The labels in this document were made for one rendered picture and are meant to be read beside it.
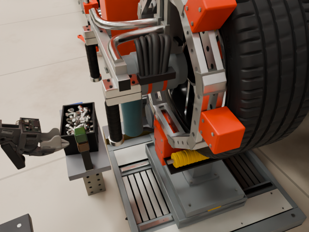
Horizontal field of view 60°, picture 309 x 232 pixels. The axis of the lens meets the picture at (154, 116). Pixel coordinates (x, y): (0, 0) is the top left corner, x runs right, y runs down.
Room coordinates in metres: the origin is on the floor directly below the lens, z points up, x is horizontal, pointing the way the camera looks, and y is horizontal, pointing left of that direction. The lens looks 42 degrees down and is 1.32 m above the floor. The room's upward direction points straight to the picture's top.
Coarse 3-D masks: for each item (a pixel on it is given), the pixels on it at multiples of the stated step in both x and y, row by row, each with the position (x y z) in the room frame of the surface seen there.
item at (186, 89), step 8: (216, 32) 0.68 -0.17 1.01; (184, 40) 0.88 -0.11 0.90; (200, 40) 0.79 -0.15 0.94; (184, 48) 0.86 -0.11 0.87; (224, 48) 0.61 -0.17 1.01; (224, 56) 0.60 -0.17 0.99; (224, 64) 0.59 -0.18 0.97; (192, 72) 0.84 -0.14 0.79; (192, 80) 0.80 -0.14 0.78; (176, 88) 0.92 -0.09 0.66; (184, 88) 0.93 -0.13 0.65; (192, 88) 0.80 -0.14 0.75; (176, 96) 0.90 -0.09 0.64; (184, 96) 0.90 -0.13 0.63; (192, 96) 0.80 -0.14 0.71; (224, 96) 0.57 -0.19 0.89; (176, 104) 0.86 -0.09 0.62; (184, 104) 0.86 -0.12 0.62; (192, 104) 0.86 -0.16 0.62; (224, 104) 0.56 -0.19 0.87; (184, 112) 0.82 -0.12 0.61; (192, 112) 0.82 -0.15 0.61; (184, 120) 0.77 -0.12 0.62
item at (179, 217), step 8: (152, 144) 1.07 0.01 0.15; (152, 152) 1.01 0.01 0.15; (152, 160) 0.93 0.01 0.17; (152, 168) 0.93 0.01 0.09; (160, 168) 0.89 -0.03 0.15; (160, 176) 0.84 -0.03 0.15; (160, 184) 0.81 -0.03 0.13; (168, 184) 0.80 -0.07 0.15; (168, 192) 0.75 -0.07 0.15; (168, 200) 0.71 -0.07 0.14; (176, 200) 0.70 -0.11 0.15; (240, 200) 0.69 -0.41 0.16; (176, 208) 0.66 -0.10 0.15; (216, 208) 0.65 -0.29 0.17; (224, 208) 0.66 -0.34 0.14; (232, 208) 0.68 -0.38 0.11; (176, 216) 0.61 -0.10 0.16; (184, 216) 0.62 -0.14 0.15; (192, 216) 0.61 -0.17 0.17; (200, 216) 0.62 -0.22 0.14; (208, 216) 0.64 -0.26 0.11; (176, 224) 0.61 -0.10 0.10; (184, 224) 0.60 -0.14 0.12
